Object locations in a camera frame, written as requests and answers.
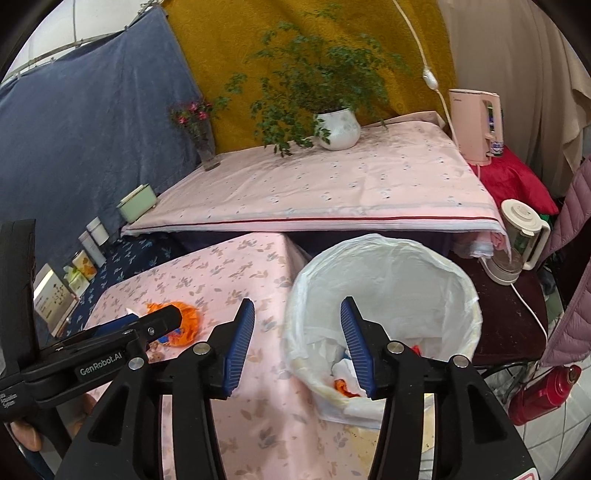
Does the white canister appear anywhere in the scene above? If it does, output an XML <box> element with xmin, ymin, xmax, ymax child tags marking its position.
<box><xmin>78</xmin><ymin>230</ymin><xmax>106</xmax><ymax>269</ymax></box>
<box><xmin>87</xmin><ymin>217</ymin><xmax>110</xmax><ymax>246</ymax></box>

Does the glass flower vase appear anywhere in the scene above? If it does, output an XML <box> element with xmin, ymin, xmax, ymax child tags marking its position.
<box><xmin>168</xmin><ymin>99</ymin><xmax>222</xmax><ymax>173</ymax></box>

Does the purple puffer jacket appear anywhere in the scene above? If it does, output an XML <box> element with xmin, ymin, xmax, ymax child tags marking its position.
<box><xmin>538</xmin><ymin>154</ymin><xmax>591</xmax><ymax>370</ymax></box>

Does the framed white card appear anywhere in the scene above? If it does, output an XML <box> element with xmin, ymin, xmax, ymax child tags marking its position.
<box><xmin>32</xmin><ymin>263</ymin><xmax>79</xmax><ymax>338</ymax></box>

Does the white kettle cable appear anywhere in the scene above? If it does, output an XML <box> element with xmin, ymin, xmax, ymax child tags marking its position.
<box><xmin>508</xmin><ymin>281</ymin><xmax>550</xmax><ymax>345</ymax></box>

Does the white tissue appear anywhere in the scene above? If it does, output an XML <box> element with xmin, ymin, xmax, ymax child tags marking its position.
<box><xmin>329</xmin><ymin>354</ymin><xmax>371</xmax><ymax>394</ymax></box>

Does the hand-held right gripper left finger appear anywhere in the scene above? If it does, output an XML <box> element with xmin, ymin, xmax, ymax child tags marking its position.
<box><xmin>55</xmin><ymin>298</ymin><xmax>256</xmax><ymax>480</ymax></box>

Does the navy floral cloth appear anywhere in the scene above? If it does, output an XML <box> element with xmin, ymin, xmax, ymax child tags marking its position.
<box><xmin>44</xmin><ymin>233</ymin><xmax>186</xmax><ymax>348</ymax></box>

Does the folded pink white cloth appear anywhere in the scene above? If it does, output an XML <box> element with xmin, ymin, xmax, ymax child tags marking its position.
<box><xmin>455</xmin><ymin>233</ymin><xmax>511</xmax><ymax>260</ymax></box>

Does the blue hanging cloth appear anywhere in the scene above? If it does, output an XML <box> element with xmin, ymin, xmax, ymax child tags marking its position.
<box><xmin>0</xmin><ymin>4</ymin><xmax>206</xmax><ymax>288</ymax></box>

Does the yellow hanging blanket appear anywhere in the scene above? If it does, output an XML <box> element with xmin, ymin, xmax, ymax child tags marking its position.
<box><xmin>161</xmin><ymin>0</ymin><xmax>458</xmax><ymax>156</ymax></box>

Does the red thermos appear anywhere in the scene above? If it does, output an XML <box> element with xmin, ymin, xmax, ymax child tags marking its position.
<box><xmin>508</xmin><ymin>364</ymin><xmax>583</xmax><ymax>426</ymax></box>

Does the pale green box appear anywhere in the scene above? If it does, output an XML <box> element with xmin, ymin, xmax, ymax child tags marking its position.
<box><xmin>115</xmin><ymin>183</ymin><xmax>158</xmax><ymax>225</ymax></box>

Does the red cloth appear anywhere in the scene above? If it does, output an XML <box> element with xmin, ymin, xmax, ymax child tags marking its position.
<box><xmin>466</xmin><ymin>145</ymin><xmax>560</xmax><ymax>216</ymax></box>

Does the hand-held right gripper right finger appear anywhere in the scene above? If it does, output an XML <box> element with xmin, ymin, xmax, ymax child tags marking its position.
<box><xmin>339</xmin><ymin>296</ymin><xmax>539</xmax><ymax>480</ymax></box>

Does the large orange plastic bag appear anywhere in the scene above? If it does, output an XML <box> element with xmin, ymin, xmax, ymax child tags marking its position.
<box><xmin>145</xmin><ymin>301</ymin><xmax>203</xmax><ymax>348</ymax></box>

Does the green print packet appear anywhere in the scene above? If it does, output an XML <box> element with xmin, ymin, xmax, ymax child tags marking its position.
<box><xmin>62</xmin><ymin>264</ymin><xmax>86</xmax><ymax>296</ymax></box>

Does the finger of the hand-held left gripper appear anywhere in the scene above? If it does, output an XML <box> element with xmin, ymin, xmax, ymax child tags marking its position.
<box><xmin>85</xmin><ymin>313</ymin><xmax>141</xmax><ymax>337</ymax></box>
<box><xmin>60</xmin><ymin>305</ymin><xmax>183</xmax><ymax>356</ymax></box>

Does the pink floral tablecloth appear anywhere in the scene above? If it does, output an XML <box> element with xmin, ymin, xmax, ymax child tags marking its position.
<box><xmin>85</xmin><ymin>232</ymin><xmax>385</xmax><ymax>480</ymax></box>

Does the orange print packet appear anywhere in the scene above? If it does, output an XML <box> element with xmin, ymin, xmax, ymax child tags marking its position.
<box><xmin>71</xmin><ymin>249</ymin><xmax>98</xmax><ymax>282</ymax></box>

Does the dark brown side table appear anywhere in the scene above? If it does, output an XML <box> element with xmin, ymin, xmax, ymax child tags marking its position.
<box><xmin>445</xmin><ymin>240</ymin><xmax>550</xmax><ymax>368</ymax></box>

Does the potted green plant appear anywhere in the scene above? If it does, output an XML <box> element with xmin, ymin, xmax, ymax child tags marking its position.
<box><xmin>215</xmin><ymin>4</ymin><xmax>411</xmax><ymax>158</ymax></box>

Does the pink dotted tablecloth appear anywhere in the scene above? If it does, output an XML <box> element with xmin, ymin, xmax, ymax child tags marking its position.
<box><xmin>121</xmin><ymin>111</ymin><xmax>504</xmax><ymax>239</ymax></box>

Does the pale yellow board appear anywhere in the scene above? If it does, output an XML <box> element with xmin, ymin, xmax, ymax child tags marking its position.
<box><xmin>342</xmin><ymin>392</ymin><xmax>437</xmax><ymax>480</ymax></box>

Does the person's left hand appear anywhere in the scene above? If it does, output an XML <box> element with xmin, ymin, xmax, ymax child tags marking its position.
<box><xmin>9</xmin><ymin>394</ymin><xmax>99</xmax><ymax>452</ymax></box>

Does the beige curtain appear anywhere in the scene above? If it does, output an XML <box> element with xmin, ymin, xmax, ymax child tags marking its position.
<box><xmin>436</xmin><ymin>0</ymin><xmax>591</xmax><ymax>200</ymax></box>

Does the pink water kettle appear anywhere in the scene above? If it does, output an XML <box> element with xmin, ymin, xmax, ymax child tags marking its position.
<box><xmin>448</xmin><ymin>89</ymin><xmax>503</xmax><ymax>166</ymax></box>

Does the white glass electric kettle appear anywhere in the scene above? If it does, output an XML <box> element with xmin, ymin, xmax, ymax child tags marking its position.
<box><xmin>478</xmin><ymin>198</ymin><xmax>553</xmax><ymax>286</ymax></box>

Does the white-lined trash bin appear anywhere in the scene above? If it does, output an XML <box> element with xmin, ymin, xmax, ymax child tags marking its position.
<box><xmin>284</xmin><ymin>233</ymin><xmax>483</xmax><ymax>418</ymax></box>

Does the white cable with switch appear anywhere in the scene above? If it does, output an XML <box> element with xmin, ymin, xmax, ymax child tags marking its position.
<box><xmin>392</xmin><ymin>0</ymin><xmax>463</xmax><ymax>145</ymax></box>

